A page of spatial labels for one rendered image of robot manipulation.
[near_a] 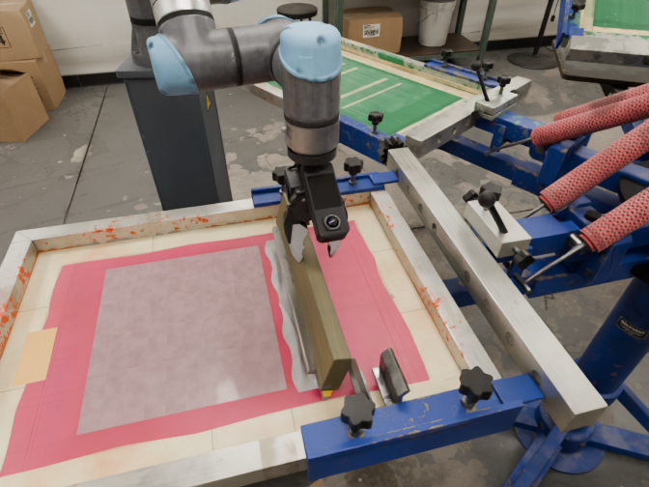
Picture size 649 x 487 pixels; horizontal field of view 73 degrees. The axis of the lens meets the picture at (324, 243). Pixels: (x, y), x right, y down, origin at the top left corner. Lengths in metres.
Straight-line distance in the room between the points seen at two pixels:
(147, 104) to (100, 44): 3.42
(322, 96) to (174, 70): 0.19
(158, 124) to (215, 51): 0.60
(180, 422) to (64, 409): 0.18
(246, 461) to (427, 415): 0.24
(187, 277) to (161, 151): 0.46
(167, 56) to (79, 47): 4.02
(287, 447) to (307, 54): 0.49
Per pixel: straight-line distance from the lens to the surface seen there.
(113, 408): 0.76
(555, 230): 0.93
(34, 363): 0.87
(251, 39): 0.64
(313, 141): 0.60
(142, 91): 1.18
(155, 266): 0.94
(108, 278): 0.95
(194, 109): 1.17
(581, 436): 1.82
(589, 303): 2.41
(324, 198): 0.62
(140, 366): 0.79
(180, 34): 0.64
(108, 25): 4.54
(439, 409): 0.66
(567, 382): 0.69
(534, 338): 0.72
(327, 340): 0.63
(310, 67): 0.55
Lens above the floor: 1.57
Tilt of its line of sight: 41 degrees down
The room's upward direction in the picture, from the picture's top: straight up
